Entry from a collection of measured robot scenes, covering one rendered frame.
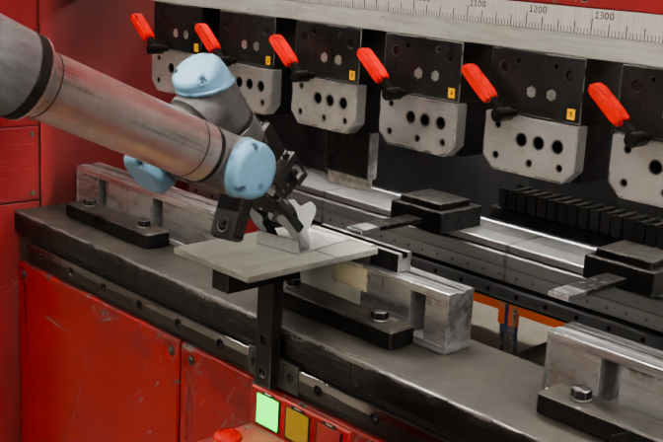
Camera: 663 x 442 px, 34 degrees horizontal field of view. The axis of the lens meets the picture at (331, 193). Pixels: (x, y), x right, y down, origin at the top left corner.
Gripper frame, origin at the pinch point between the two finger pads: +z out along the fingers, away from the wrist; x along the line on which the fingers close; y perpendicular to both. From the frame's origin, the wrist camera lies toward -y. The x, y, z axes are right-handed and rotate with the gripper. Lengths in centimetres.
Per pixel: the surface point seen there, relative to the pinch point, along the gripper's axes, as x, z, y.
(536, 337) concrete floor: 72, 233, 121
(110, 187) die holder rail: 65, 18, 12
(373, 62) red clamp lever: -11.6, -19.7, 21.5
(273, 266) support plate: -5.6, -5.5, -7.8
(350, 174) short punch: -2.7, 0.4, 15.4
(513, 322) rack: 54, 176, 94
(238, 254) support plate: 2.3, -4.9, -7.1
